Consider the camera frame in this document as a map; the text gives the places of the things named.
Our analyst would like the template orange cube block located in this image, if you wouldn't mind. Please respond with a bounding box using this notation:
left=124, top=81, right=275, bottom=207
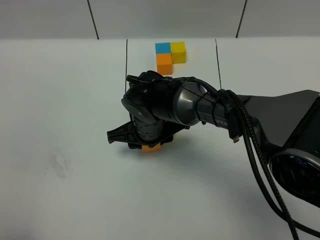
left=156, top=53, right=173, bottom=76

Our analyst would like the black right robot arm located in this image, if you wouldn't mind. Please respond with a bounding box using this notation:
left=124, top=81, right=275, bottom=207
left=107, top=70, right=320, bottom=206

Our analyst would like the template blue cube block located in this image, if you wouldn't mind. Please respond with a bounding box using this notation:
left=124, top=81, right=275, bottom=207
left=155, top=42, right=171, bottom=55

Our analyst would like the template yellow cube block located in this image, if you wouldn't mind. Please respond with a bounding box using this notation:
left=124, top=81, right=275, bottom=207
left=170, top=41, right=187, bottom=64

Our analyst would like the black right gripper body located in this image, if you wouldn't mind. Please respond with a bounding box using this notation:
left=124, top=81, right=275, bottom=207
left=107, top=119, right=190, bottom=149

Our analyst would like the black right camera cable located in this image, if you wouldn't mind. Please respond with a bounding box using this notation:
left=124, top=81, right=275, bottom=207
left=217, top=89, right=320, bottom=240

